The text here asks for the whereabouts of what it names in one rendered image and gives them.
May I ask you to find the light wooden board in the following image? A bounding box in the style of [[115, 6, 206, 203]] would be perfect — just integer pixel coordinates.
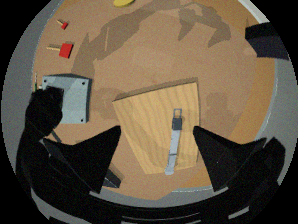
[[112, 81, 200, 175]]

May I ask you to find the red spatula with wooden handle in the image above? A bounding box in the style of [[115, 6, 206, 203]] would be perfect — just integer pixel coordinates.
[[45, 43, 73, 59]]

